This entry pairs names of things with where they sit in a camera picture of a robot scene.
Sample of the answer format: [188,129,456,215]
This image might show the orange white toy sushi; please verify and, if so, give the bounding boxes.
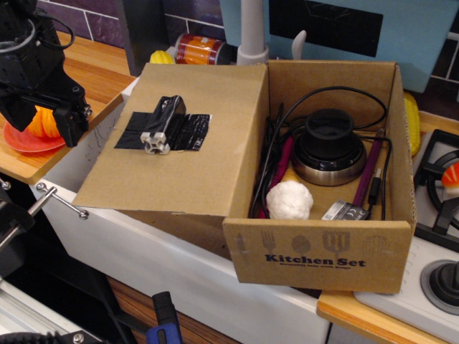
[441,163,459,199]

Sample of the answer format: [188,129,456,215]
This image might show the white toy stove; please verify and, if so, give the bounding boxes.
[354,129,458,343]

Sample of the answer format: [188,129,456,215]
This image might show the yellow toy pepper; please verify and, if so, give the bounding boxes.
[149,50,175,65]

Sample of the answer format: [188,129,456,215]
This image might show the black usb cable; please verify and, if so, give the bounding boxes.
[249,85,394,221]

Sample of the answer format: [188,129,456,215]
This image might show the orange red can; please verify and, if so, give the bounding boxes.
[174,33,227,65]

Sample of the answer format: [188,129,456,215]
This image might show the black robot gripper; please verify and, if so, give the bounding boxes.
[1,14,90,148]

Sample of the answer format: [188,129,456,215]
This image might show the light blue toy microwave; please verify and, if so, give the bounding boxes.
[219,0,459,93]

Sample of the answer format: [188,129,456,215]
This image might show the purple brush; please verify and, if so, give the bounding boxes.
[257,136,294,219]
[353,129,385,207]

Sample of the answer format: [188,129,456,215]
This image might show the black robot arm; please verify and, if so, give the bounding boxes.
[1,1,92,147]

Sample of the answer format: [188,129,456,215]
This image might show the purple brush left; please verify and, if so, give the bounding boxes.
[257,136,294,219]

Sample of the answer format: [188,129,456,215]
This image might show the grey toy faucet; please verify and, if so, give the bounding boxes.
[237,0,269,66]

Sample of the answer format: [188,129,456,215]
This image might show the orange toy pumpkin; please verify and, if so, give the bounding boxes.
[27,105,61,139]

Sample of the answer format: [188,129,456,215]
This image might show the black silver 3D mouse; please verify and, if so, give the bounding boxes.
[291,108,366,186]

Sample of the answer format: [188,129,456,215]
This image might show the blue black clamp handle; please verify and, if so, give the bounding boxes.
[146,292,184,344]

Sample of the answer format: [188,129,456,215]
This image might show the aluminium handle with black tape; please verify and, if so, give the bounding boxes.
[115,95,212,155]

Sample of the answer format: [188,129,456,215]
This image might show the white spatula handle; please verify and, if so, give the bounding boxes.
[291,30,307,59]

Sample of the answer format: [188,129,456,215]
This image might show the metal clamp screw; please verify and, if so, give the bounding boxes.
[27,181,90,220]

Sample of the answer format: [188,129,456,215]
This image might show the red plate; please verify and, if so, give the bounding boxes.
[3,123,65,153]

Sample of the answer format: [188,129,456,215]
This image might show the yellow toy corn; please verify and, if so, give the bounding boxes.
[404,92,421,156]

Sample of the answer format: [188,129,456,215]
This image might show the brown cardboard kitchen set box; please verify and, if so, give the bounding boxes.
[74,60,416,294]

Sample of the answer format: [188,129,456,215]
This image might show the purple brush right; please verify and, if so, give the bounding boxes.
[353,129,385,207]

